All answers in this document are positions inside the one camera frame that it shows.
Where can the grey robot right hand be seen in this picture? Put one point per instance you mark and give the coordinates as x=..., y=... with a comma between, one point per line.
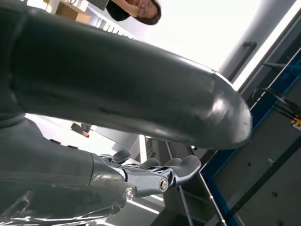
x=118, y=87

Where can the person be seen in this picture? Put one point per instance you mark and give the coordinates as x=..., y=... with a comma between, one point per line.
x=145, y=12

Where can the brown cardboard box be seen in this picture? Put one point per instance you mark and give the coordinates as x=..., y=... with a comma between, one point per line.
x=70, y=12

